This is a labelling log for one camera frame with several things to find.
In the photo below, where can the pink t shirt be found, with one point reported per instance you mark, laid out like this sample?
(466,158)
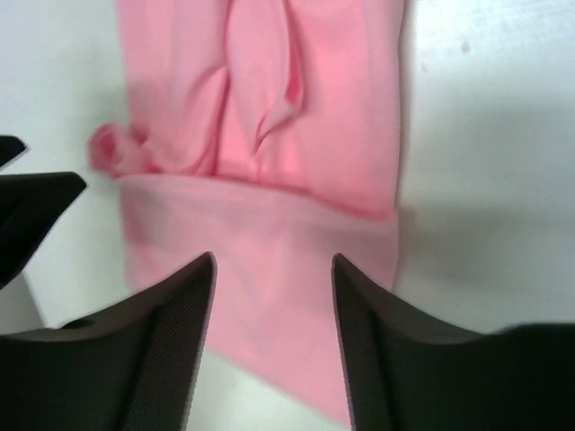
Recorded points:
(268,134)

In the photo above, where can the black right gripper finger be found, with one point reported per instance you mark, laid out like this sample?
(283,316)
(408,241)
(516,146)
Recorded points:
(11,147)
(30,206)

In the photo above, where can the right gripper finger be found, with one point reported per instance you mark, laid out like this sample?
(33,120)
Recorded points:
(131,366)
(408,370)

